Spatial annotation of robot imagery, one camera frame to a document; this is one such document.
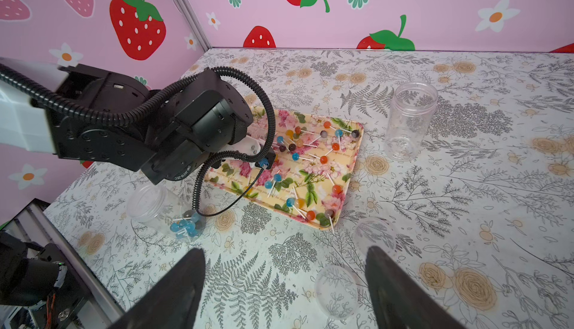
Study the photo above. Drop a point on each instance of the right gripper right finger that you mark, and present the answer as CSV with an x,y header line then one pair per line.
x,y
397,300

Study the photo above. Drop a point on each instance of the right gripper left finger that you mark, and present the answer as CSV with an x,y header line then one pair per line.
x,y
174,301

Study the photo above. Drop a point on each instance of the clear jar lid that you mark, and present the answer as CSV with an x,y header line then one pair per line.
x,y
375,232
336,292

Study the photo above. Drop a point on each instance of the clear jar blue candies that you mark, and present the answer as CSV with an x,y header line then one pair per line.
x,y
158,208

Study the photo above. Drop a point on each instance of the clear jar orange candies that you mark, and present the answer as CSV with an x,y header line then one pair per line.
x,y
411,110

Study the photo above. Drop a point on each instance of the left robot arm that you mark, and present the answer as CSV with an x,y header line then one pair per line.
x,y
193,125

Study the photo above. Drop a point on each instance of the candies on tray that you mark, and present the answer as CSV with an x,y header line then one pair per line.
x,y
309,163

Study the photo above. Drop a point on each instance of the floral rectangular tray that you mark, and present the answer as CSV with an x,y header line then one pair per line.
x,y
296,167

